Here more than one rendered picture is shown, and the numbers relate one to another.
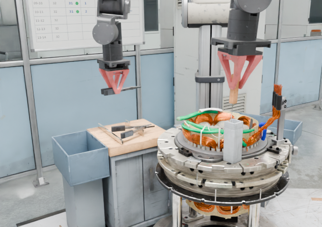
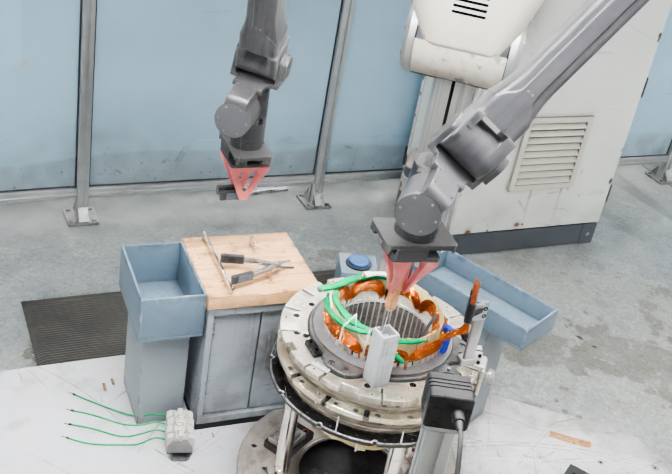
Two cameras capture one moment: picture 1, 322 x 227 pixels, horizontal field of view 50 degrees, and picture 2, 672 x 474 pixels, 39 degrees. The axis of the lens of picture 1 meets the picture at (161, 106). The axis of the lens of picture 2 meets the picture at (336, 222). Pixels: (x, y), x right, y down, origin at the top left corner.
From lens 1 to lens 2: 71 cm
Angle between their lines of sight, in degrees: 14
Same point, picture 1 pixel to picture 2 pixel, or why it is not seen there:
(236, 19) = not seen: hidden behind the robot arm
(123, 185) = (222, 351)
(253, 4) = (414, 224)
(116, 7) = (264, 70)
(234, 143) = (378, 363)
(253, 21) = not seen: hidden behind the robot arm
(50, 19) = not seen: outside the picture
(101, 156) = (193, 306)
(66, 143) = (143, 259)
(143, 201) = (251, 378)
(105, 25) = (237, 109)
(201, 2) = (439, 43)
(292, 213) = (498, 452)
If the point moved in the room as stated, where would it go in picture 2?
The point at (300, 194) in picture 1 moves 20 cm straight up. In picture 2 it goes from (535, 419) to (564, 337)
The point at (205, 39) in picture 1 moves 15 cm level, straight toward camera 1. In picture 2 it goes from (437, 104) to (421, 132)
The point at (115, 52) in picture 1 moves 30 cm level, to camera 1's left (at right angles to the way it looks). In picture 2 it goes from (251, 138) to (73, 100)
